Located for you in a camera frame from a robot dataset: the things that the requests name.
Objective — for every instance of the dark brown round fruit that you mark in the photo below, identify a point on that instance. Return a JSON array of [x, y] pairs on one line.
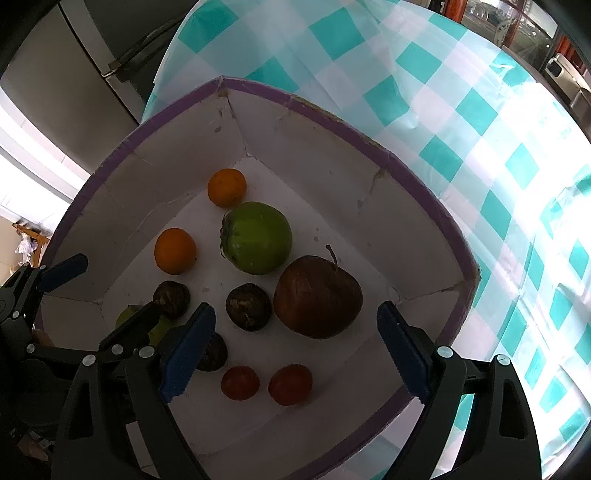
[[171, 297], [214, 353], [248, 307]]

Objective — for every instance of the white purple-rimmed cardboard box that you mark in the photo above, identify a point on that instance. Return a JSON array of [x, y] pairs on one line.
[[323, 175]]

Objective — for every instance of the wooden glass display cabinet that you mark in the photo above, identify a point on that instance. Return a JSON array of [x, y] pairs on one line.
[[508, 23]]

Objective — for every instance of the large green round fruit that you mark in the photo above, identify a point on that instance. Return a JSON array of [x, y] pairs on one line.
[[258, 237]]

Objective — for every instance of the teal white checkered tablecloth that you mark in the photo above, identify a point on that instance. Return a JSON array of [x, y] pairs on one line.
[[508, 230]]

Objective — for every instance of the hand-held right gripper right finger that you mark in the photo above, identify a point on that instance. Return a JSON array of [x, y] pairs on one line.
[[401, 350]]

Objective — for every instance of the dark red apple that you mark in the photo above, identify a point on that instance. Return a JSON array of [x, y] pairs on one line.
[[318, 295]]

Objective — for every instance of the orange mandarin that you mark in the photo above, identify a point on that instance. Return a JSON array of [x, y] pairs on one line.
[[226, 187], [175, 251]]

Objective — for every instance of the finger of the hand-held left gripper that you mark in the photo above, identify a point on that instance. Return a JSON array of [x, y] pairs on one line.
[[64, 272], [134, 325]]

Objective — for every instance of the wooden rack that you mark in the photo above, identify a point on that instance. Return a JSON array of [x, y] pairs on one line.
[[30, 244]]

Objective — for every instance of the small yellow-green fruit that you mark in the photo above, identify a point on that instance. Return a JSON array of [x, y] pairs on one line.
[[123, 317]]

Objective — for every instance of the red tomato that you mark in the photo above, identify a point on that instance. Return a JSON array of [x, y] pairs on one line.
[[240, 383], [290, 385]]

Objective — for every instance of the grey refrigerator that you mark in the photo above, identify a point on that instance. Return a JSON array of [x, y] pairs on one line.
[[55, 55]]

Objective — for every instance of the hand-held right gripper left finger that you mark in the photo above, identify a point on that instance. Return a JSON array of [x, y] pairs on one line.
[[184, 360]]

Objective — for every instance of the white appliance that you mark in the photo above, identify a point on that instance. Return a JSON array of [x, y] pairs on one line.
[[565, 76]]

